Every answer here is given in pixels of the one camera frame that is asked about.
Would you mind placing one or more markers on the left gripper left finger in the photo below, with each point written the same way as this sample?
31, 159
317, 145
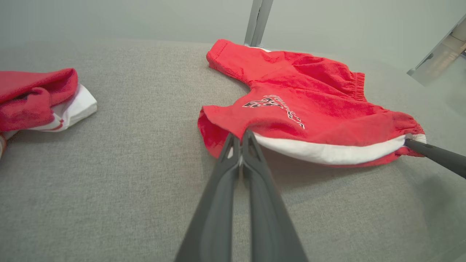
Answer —
214, 218

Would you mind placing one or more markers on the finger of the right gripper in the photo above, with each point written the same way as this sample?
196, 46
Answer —
447, 160

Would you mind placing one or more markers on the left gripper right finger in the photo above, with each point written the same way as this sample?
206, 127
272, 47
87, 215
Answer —
271, 225

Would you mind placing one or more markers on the red shorts with print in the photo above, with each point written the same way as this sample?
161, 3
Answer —
320, 105

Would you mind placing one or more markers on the red and white shirt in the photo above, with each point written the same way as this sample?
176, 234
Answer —
32, 98

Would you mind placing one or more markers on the grey fabric sofa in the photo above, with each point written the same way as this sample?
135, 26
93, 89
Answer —
109, 182

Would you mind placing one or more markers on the grey metal wall rail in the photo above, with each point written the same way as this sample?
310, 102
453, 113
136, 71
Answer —
440, 58

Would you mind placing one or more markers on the grey partition post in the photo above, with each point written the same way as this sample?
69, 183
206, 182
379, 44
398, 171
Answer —
257, 22

